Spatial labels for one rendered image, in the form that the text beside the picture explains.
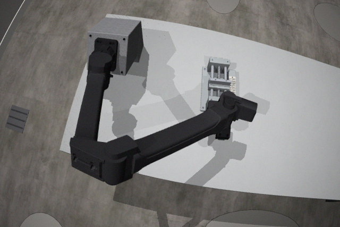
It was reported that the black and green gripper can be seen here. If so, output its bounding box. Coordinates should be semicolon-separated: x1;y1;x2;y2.
208;100;218;108

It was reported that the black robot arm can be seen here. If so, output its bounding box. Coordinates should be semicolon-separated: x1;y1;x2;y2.
70;38;258;186

